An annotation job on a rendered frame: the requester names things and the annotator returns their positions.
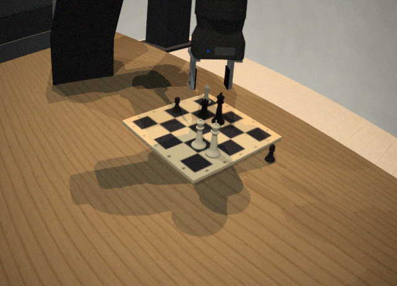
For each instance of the white chess king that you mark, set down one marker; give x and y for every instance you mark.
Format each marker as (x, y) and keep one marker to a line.
(213, 151)

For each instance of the white chess queen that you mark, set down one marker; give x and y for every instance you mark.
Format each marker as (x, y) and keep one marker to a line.
(199, 144)

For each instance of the tan and black chessboard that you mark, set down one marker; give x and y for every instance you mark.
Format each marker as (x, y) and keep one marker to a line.
(170, 135)

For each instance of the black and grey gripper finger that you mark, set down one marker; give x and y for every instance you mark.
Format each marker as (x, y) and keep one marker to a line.
(192, 71)
(229, 70)

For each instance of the black chess king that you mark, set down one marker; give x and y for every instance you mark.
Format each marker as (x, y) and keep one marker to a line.
(218, 115)

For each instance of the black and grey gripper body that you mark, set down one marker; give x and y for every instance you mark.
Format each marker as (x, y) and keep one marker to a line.
(218, 34)

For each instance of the black rook chess piece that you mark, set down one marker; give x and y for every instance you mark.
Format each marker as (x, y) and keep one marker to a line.
(204, 113)

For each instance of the white bishop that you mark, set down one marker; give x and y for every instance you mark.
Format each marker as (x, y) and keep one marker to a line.
(206, 89)

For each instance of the black pawn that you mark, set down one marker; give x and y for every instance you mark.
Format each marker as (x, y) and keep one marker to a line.
(176, 109)
(270, 157)

